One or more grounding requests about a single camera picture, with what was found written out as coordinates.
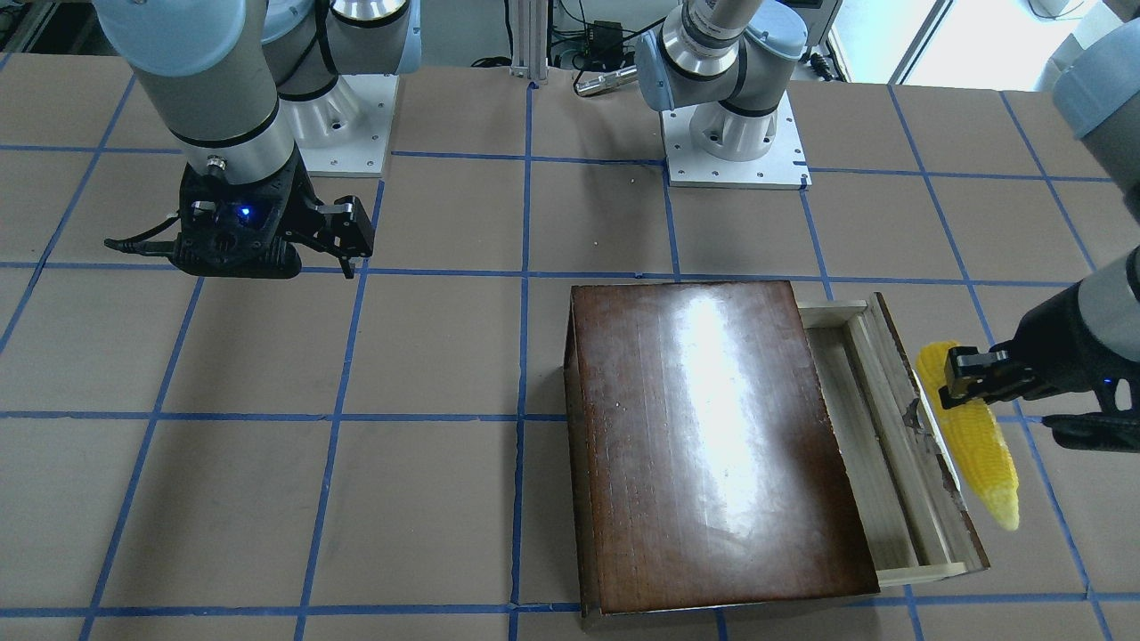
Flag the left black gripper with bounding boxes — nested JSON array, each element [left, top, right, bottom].
[[938, 284, 1139, 453]]

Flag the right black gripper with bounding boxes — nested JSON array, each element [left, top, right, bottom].
[[168, 149, 375, 279]]

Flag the yellow corn cob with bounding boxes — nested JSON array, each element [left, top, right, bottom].
[[915, 341, 1021, 532]]

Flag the wooden drawer with white handle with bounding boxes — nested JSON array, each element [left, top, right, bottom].
[[798, 295, 990, 589]]

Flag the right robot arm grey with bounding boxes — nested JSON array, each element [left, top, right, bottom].
[[93, 1, 422, 279]]

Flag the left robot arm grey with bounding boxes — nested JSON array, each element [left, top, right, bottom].
[[635, 1, 1139, 453]]

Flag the dark wooden drawer cabinet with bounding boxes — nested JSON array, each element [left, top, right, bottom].
[[563, 279, 880, 620]]

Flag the silver metal cylinder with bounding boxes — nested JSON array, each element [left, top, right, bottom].
[[573, 65, 638, 98]]

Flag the black electronics box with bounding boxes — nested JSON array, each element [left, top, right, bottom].
[[583, 21, 624, 70]]

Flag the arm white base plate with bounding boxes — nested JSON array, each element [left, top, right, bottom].
[[661, 94, 813, 190], [280, 76, 402, 178]]

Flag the aluminium frame post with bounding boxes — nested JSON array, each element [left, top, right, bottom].
[[505, 1, 552, 88]]

